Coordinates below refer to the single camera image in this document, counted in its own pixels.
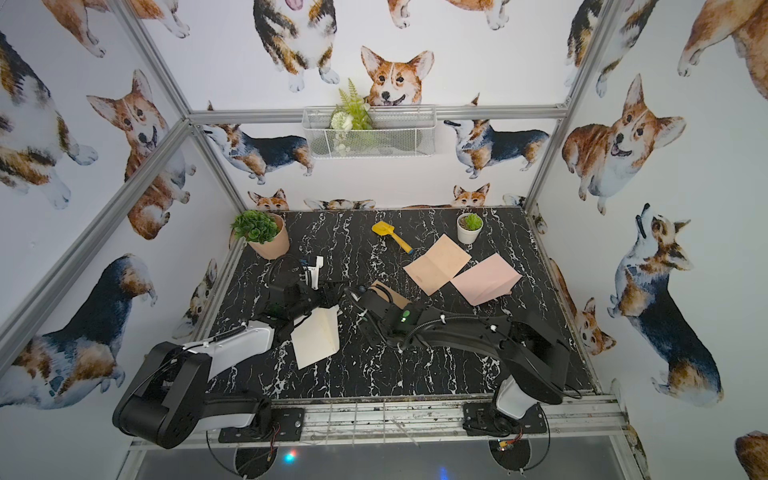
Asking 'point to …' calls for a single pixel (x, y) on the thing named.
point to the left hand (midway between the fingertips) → (347, 278)
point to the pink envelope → (490, 279)
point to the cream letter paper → (437, 265)
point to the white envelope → (316, 337)
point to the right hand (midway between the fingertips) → (365, 322)
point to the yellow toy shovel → (384, 229)
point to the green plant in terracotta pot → (265, 233)
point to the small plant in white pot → (468, 227)
